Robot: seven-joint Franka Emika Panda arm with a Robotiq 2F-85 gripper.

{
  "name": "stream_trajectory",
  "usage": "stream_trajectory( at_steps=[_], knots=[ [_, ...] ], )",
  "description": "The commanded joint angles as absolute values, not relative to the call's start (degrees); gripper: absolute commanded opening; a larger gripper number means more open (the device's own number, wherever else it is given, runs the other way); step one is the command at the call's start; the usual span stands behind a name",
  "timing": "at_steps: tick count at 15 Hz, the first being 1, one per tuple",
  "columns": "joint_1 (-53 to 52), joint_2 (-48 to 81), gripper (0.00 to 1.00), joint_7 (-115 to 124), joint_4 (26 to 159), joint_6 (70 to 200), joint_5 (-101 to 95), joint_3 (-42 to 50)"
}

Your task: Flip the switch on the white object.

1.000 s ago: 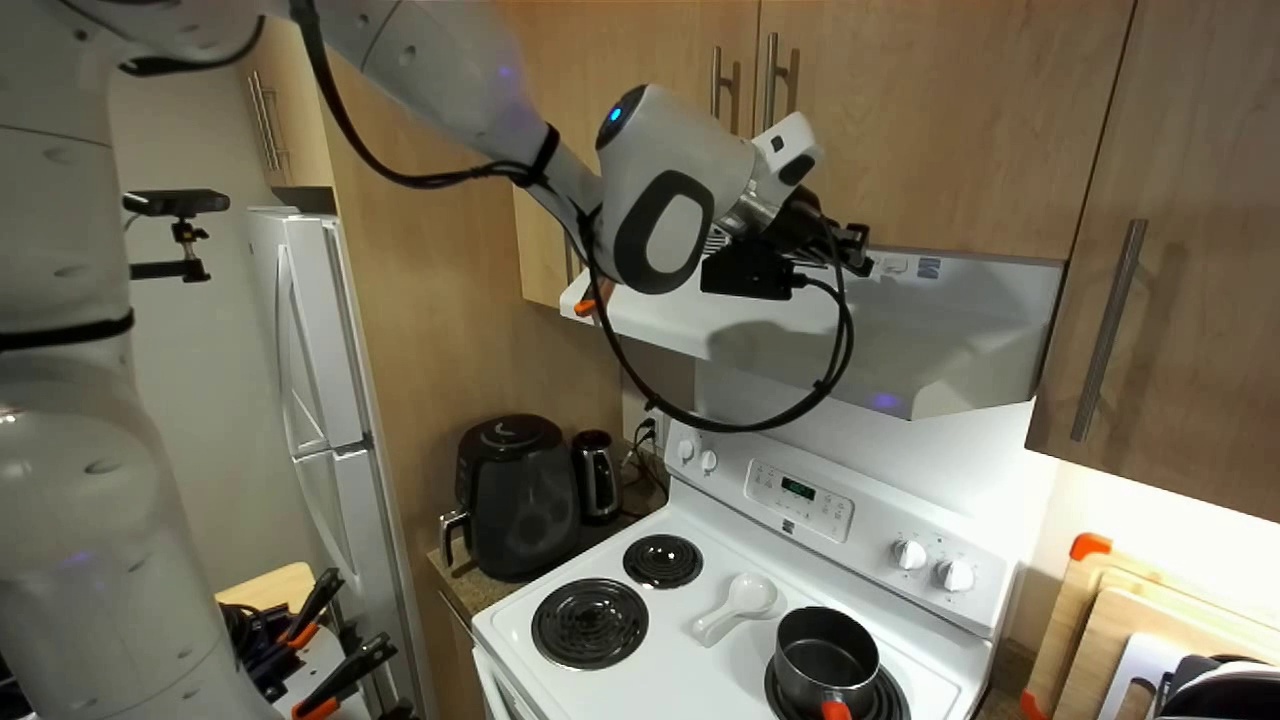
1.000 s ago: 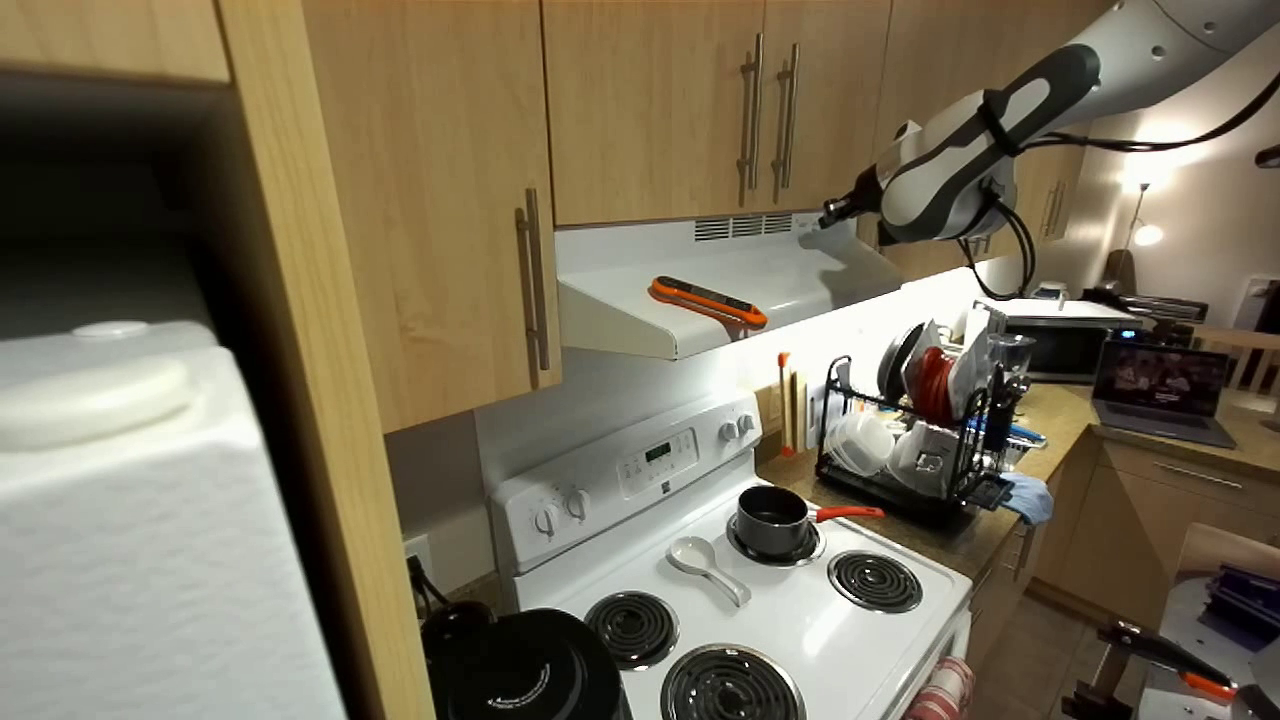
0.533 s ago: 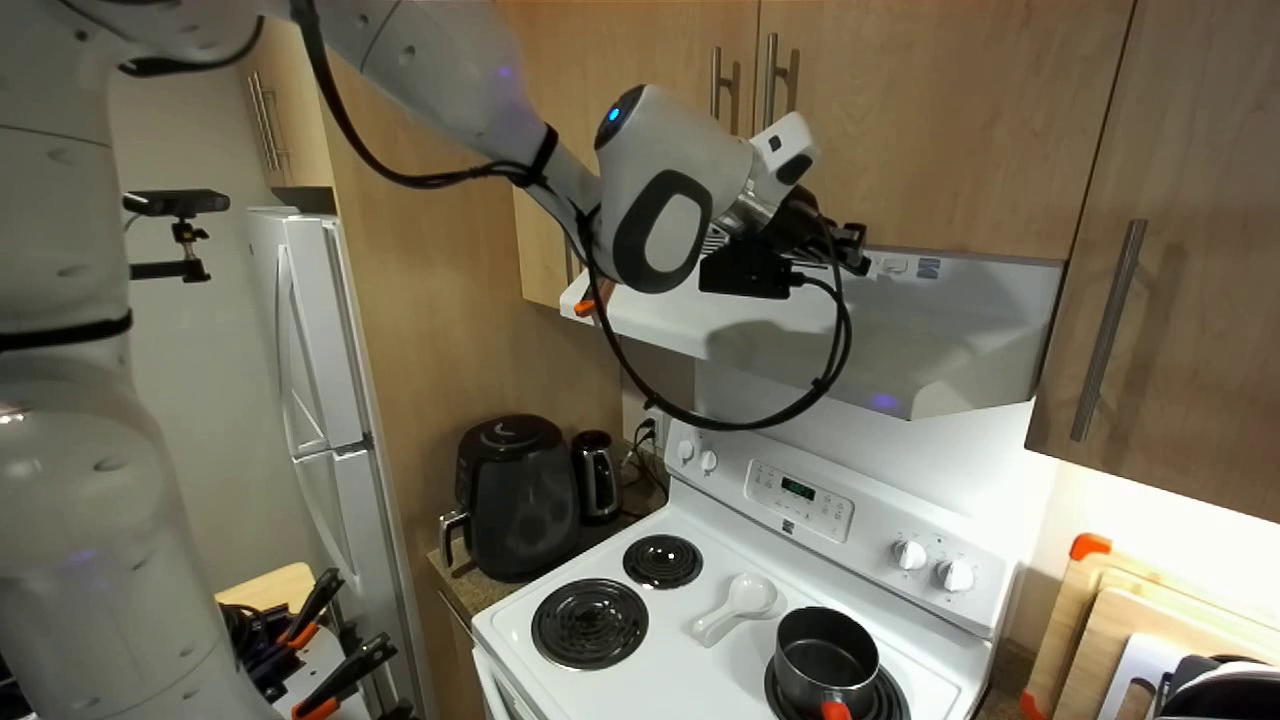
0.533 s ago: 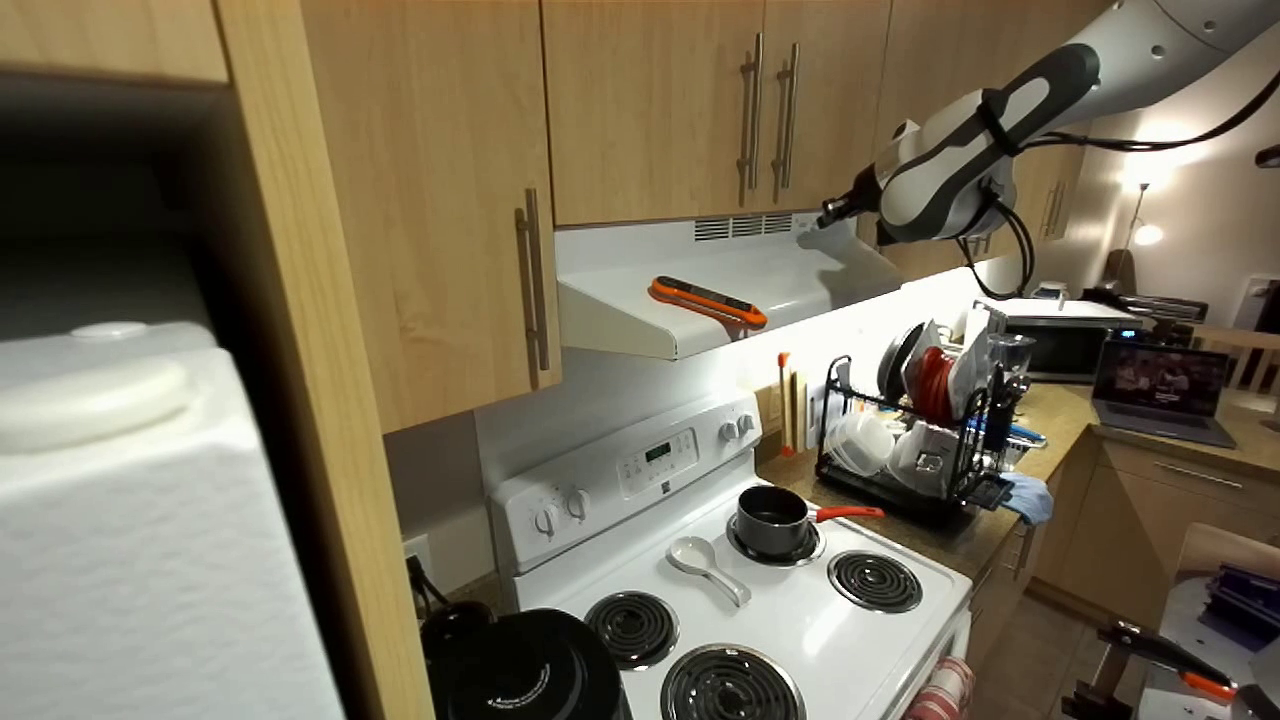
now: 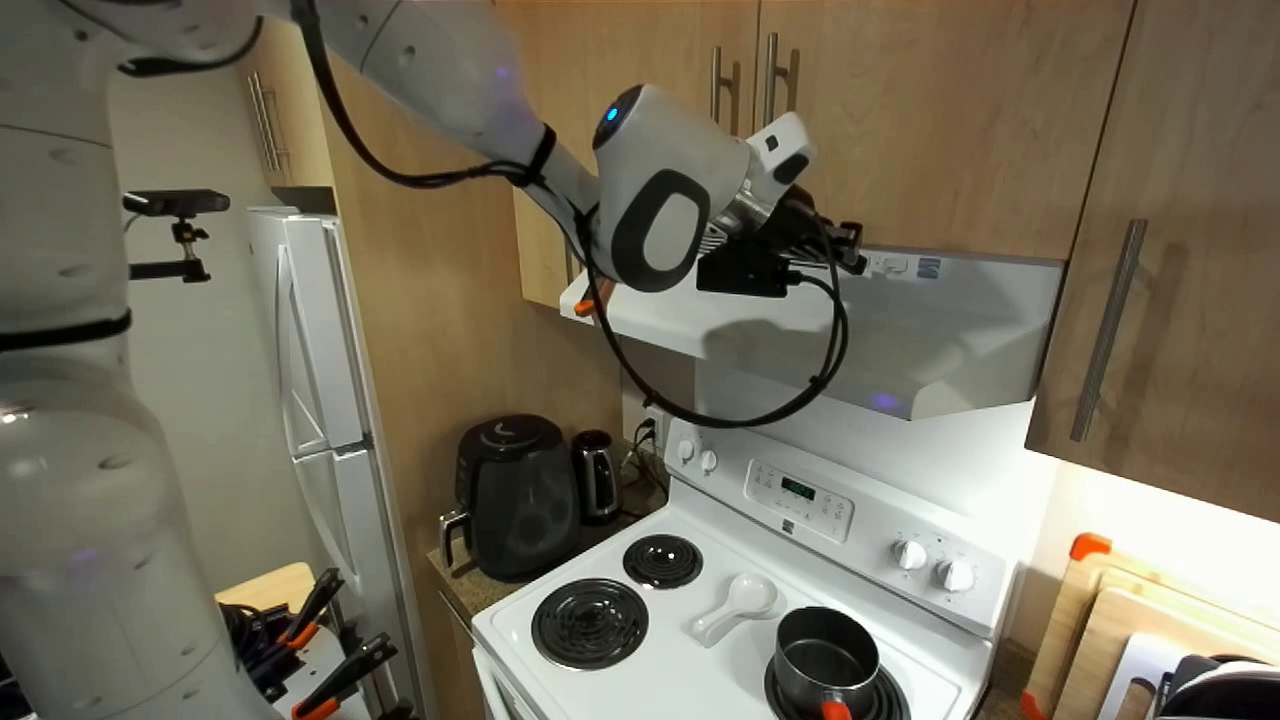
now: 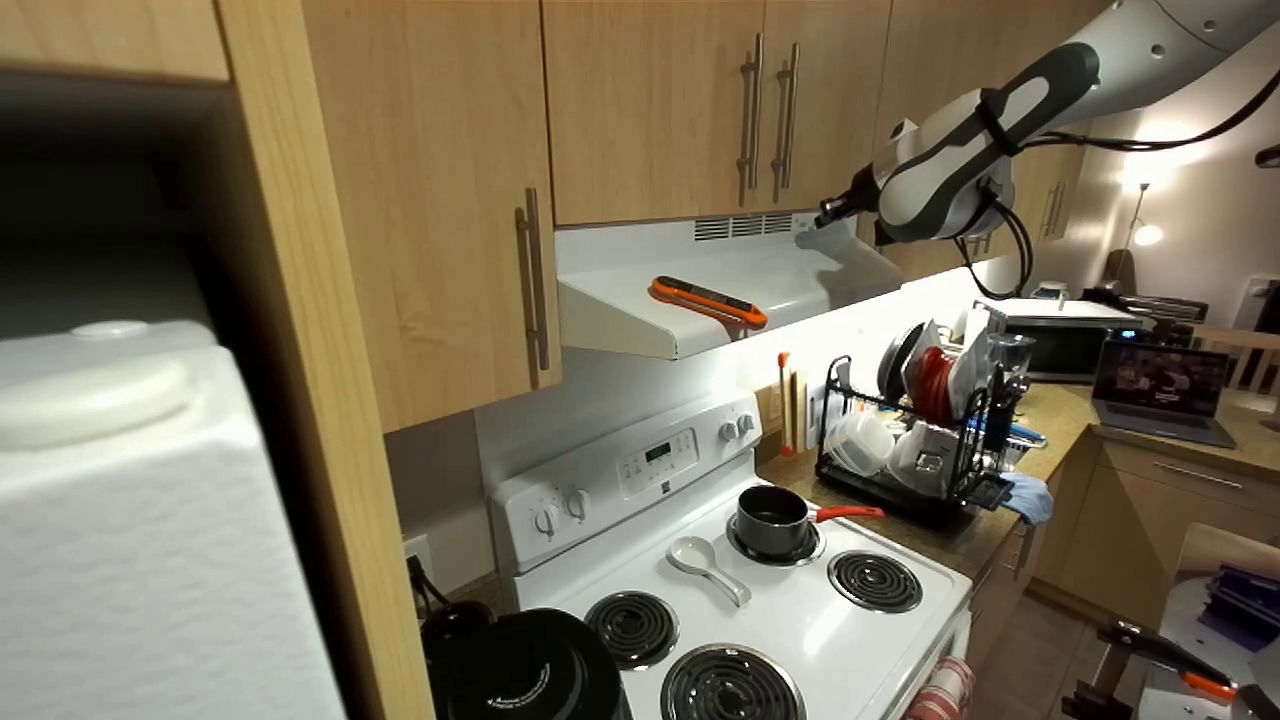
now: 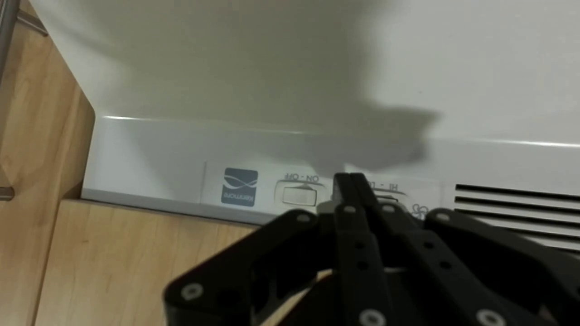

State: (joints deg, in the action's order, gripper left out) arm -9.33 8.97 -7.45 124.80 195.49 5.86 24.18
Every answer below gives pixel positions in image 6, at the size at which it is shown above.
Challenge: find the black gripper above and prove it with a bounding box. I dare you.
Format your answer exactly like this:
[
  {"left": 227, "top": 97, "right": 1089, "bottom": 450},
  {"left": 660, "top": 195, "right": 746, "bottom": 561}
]
[{"left": 812, "top": 158, "right": 902, "bottom": 234}]

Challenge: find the white range hood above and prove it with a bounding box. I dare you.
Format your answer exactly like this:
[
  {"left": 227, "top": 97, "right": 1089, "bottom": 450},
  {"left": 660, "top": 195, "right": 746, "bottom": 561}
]
[{"left": 552, "top": 204, "right": 909, "bottom": 370}]

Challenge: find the light wood cabinet door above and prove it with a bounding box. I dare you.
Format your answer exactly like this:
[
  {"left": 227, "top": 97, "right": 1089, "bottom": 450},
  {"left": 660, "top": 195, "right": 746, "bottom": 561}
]
[
  {"left": 983, "top": 0, "right": 1118, "bottom": 263},
  {"left": 932, "top": 0, "right": 992, "bottom": 274},
  {"left": 757, "top": 0, "right": 896, "bottom": 215},
  {"left": 536, "top": 0, "right": 772, "bottom": 234},
  {"left": 872, "top": 0, "right": 945, "bottom": 280},
  {"left": 298, "top": 0, "right": 570, "bottom": 435},
  {"left": 0, "top": 0, "right": 234, "bottom": 88}
]

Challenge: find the orange black utility knife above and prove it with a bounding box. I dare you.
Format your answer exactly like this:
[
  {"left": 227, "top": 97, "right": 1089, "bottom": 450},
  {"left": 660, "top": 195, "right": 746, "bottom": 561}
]
[{"left": 643, "top": 274, "right": 772, "bottom": 341}]

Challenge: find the black frying pan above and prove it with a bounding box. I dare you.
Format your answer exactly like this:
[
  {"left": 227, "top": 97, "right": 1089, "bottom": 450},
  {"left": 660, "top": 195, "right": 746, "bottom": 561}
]
[{"left": 877, "top": 321, "right": 927, "bottom": 410}]

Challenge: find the white plate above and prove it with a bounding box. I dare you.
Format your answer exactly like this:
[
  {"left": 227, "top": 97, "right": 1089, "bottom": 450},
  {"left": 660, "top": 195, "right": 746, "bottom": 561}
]
[{"left": 948, "top": 301, "right": 1007, "bottom": 406}]

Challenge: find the orange thin cutting board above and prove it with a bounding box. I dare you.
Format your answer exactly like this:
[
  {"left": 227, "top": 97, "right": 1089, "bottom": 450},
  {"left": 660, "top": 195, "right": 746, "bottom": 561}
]
[{"left": 772, "top": 349, "right": 794, "bottom": 457}]

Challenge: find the clear plastic food container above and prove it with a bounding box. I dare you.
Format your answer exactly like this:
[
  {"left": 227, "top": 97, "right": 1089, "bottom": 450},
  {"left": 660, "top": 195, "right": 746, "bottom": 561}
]
[{"left": 829, "top": 401, "right": 911, "bottom": 482}]

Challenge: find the white microwave oven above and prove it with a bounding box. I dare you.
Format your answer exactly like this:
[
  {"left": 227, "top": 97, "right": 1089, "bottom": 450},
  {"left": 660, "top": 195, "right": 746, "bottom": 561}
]
[{"left": 978, "top": 294, "right": 1147, "bottom": 388}]

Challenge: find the black utensil caddy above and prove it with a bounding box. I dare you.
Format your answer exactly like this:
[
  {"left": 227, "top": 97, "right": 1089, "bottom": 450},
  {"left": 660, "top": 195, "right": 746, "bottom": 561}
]
[{"left": 983, "top": 333, "right": 1035, "bottom": 457}]

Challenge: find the glass container with metal clip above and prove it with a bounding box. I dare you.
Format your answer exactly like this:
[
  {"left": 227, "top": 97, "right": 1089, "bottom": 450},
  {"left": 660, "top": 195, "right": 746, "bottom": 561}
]
[{"left": 891, "top": 425, "right": 962, "bottom": 495}]

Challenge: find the lit floor lamp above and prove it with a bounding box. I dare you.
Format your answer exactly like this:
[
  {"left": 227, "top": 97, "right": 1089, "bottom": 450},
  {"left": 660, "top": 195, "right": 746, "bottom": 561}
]
[{"left": 1127, "top": 180, "right": 1174, "bottom": 257}]

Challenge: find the blue cloth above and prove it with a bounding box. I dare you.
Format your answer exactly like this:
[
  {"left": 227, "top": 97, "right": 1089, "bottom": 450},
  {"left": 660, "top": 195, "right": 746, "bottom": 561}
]
[{"left": 997, "top": 467, "right": 1060, "bottom": 530}]

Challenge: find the open grey laptop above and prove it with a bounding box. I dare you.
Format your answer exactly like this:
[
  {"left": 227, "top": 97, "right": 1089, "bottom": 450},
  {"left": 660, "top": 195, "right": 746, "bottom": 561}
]
[{"left": 1089, "top": 335, "right": 1239, "bottom": 453}]

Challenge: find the small black coil burner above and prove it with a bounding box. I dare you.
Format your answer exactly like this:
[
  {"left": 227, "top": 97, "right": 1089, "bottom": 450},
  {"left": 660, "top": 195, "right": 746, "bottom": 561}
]
[
  {"left": 824, "top": 549, "right": 927, "bottom": 618},
  {"left": 581, "top": 587, "right": 681, "bottom": 673}
]

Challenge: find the white spoon on stove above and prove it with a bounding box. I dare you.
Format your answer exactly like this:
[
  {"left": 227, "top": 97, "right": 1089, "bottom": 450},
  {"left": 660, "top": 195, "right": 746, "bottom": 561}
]
[{"left": 660, "top": 532, "right": 757, "bottom": 614}]

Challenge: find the white electric stove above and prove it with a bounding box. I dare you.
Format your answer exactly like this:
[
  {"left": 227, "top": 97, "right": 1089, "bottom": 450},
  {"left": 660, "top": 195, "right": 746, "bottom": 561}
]
[{"left": 485, "top": 392, "right": 978, "bottom": 720}]

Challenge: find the wooden base cabinet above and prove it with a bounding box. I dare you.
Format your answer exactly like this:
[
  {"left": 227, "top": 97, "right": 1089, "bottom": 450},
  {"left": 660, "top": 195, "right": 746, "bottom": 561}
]
[
  {"left": 966, "top": 515, "right": 1057, "bottom": 673},
  {"left": 1031, "top": 425, "right": 1280, "bottom": 637}
]

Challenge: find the wooden chair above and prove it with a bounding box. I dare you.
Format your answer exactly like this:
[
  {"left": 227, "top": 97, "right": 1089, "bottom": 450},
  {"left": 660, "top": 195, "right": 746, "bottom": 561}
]
[{"left": 1195, "top": 321, "right": 1280, "bottom": 406}]

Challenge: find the red white kitchen towel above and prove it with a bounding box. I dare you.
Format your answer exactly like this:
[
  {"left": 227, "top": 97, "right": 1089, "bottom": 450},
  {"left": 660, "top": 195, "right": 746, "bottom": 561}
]
[{"left": 903, "top": 647, "right": 978, "bottom": 720}]

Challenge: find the beige padded chair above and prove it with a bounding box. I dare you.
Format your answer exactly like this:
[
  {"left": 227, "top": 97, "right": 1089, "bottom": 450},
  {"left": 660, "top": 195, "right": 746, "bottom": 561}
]
[{"left": 1174, "top": 520, "right": 1280, "bottom": 583}]

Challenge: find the purple box stack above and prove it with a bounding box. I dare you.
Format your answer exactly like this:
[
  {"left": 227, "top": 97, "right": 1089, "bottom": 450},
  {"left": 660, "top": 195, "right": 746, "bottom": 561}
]
[{"left": 1195, "top": 561, "right": 1280, "bottom": 654}]

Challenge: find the wooden cabinet side panel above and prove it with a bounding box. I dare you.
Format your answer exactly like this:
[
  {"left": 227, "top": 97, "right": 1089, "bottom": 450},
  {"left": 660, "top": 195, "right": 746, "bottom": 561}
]
[{"left": 211, "top": 0, "right": 441, "bottom": 720}]

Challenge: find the white refrigerator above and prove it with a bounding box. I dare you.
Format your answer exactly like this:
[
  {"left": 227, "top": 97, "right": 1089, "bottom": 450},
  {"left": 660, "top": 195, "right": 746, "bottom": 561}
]
[{"left": 0, "top": 318, "right": 351, "bottom": 720}]

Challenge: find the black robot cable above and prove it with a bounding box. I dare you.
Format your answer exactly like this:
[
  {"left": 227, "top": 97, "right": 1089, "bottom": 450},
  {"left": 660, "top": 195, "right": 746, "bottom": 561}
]
[{"left": 954, "top": 63, "right": 1280, "bottom": 301}]

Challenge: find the black wire dish rack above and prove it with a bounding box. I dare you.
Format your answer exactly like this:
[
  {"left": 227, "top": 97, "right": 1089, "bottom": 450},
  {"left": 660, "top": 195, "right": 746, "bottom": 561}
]
[{"left": 812, "top": 349, "right": 1031, "bottom": 532}]

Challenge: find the black saucepan with orange handle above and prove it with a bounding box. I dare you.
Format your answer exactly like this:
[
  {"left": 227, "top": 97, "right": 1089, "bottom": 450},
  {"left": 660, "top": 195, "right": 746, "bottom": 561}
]
[{"left": 726, "top": 482, "right": 891, "bottom": 568}]

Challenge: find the white picture frame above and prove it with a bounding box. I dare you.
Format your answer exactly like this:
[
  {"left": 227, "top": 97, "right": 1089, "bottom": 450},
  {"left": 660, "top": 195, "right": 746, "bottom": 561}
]
[{"left": 1234, "top": 274, "right": 1280, "bottom": 335}]

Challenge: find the black orange handled tool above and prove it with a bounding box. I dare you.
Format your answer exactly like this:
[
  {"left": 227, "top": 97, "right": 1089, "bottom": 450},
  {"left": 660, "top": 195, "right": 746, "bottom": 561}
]
[{"left": 1057, "top": 618, "right": 1280, "bottom": 720}]

